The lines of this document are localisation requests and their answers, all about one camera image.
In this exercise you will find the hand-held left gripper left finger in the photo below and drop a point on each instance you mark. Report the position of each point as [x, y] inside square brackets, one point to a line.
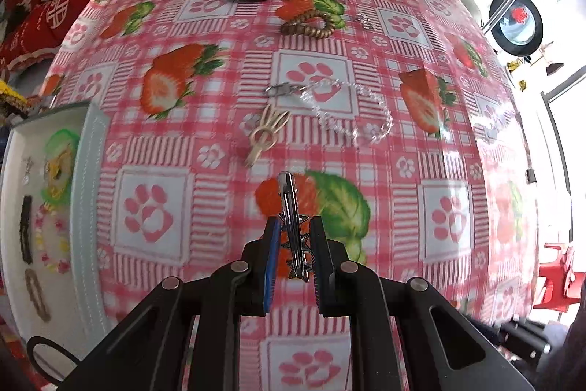
[272, 262]

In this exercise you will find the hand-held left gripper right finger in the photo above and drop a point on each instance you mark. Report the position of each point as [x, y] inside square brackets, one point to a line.
[320, 276]

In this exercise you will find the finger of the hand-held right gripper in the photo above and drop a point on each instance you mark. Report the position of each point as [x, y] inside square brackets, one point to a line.
[522, 336]

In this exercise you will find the silver star hair clip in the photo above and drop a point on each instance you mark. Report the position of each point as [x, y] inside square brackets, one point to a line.
[289, 207]

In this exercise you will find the brown oval hair clip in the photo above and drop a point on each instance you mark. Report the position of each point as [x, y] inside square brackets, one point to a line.
[32, 281]

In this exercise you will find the black long hair clip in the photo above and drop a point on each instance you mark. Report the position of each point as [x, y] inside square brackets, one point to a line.
[25, 230]

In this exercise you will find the silver earring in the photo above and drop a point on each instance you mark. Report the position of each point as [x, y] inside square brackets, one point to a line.
[28, 171]

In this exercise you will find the white rectangular tray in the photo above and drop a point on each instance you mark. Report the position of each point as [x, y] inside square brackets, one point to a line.
[11, 207]

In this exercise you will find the red plastic stool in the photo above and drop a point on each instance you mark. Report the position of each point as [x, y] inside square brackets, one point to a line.
[563, 281]

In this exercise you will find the strawberry print pink tablecloth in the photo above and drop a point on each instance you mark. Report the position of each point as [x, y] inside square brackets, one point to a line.
[412, 212]

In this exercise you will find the beige bunny hair clip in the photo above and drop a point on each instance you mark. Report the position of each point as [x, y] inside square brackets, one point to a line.
[256, 148]

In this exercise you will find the metal table clamp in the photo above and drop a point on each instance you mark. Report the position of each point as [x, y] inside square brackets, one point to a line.
[531, 175]

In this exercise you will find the dark brown shoe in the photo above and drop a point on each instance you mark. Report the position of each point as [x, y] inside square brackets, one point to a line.
[555, 69]

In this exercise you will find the yellow slipper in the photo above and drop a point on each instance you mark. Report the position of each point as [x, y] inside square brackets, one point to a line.
[515, 63]

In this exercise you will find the yellow packet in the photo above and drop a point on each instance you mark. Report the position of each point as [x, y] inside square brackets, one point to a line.
[9, 91]

